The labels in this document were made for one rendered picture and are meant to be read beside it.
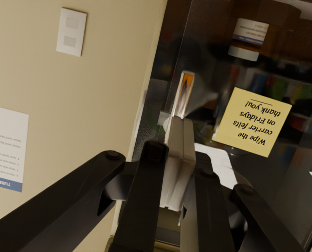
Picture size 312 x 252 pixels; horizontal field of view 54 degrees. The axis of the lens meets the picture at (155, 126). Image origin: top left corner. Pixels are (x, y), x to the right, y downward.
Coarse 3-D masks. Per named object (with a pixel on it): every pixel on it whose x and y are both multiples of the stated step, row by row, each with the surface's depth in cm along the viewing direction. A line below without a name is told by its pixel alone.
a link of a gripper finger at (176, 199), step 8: (184, 120) 20; (184, 128) 19; (192, 128) 20; (184, 136) 17; (192, 136) 18; (184, 144) 16; (192, 144) 17; (184, 152) 15; (192, 152) 15; (184, 160) 15; (192, 160) 15; (184, 168) 15; (192, 168) 15; (176, 176) 15; (184, 176) 15; (176, 184) 15; (184, 184) 15; (176, 192) 15; (184, 192) 15; (176, 200) 15; (168, 208) 16; (176, 208) 15
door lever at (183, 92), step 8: (184, 72) 33; (192, 72) 33; (184, 80) 34; (192, 80) 34; (184, 88) 34; (176, 96) 34; (184, 96) 34; (176, 104) 35; (184, 104) 34; (176, 112) 35; (184, 112) 35; (168, 120) 40
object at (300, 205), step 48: (192, 0) 36; (240, 0) 35; (288, 0) 35; (192, 48) 37; (240, 48) 37; (288, 48) 36; (192, 96) 39; (288, 96) 38; (288, 144) 40; (288, 192) 42
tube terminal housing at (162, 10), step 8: (160, 8) 37; (160, 16) 38; (160, 24) 38; (152, 48) 39; (152, 56) 39; (144, 80) 40; (144, 88) 41; (136, 120) 42; (128, 152) 44; (128, 160) 44; (120, 200) 47; (112, 224) 48; (112, 232) 49; (160, 248) 49; (168, 248) 48; (176, 248) 48
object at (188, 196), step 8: (200, 152) 18; (200, 160) 17; (208, 160) 17; (208, 168) 16; (192, 176) 15; (224, 192) 14; (184, 200) 15; (224, 200) 13; (232, 200) 13; (232, 208) 13; (232, 216) 13; (240, 216) 13; (232, 224) 14; (240, 224) 13; (240, 232) 14
